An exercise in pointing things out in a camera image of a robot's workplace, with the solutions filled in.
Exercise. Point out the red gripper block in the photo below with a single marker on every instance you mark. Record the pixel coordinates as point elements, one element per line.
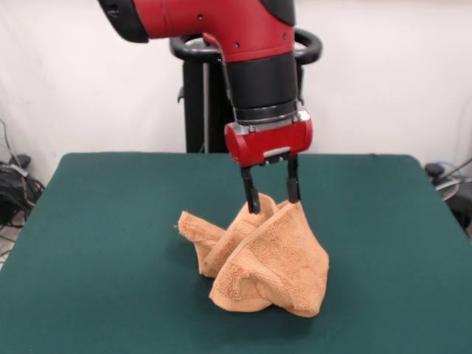
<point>269,142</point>

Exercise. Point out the orange terry towel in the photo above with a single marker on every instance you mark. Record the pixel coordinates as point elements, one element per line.
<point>287,258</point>

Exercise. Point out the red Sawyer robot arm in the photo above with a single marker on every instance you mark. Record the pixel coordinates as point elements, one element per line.
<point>250,33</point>

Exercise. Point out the dark green table cloth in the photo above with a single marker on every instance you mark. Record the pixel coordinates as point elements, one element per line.
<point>110,258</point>

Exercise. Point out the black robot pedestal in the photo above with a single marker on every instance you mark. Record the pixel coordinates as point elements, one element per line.
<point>199,110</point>

